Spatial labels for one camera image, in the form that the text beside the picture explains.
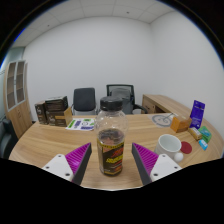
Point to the clear drink bottle black cap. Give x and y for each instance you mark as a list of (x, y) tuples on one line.
[(111, 153)]

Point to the green blue white leaflet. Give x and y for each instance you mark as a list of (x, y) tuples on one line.
[(80, 124)]

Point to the mesh office chair grey garment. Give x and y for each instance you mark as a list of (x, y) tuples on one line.
[(128, 100)]

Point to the small yellow box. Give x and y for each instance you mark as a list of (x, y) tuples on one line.
[(195, 133)]

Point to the dark brown printed box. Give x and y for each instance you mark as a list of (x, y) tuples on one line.
[(56, 103)]

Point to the black office chair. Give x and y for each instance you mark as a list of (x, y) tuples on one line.
[(84, 98)]

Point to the white mug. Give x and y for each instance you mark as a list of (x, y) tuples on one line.
[(168, 145)]

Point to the small dark brown box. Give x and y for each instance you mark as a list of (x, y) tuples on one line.
[(40, 113)]

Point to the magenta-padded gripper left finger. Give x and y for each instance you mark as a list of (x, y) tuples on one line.
[(59, 165)]

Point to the small blue white packet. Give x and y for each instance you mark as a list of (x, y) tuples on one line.
[(203, 144)]

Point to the wooden cabinet with glass doors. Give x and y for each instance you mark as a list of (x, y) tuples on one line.
[(18, 116)]

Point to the kraft and dark cardboard box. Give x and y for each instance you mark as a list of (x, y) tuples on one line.
[(60, 118)]

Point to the green packets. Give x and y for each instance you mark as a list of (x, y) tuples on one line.
[(205, 133)]

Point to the black armchair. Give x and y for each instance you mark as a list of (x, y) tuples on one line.
[(6, 140)]

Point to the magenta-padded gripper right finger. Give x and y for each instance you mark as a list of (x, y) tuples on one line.
[(163, 165)]

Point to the purple pouch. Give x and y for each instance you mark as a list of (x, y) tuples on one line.
[(197, 114)]

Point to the orange-brown box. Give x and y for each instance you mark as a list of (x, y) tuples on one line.
[(181, 124)]

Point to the wooden side desk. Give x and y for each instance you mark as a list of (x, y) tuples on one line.
[(163, 101)]

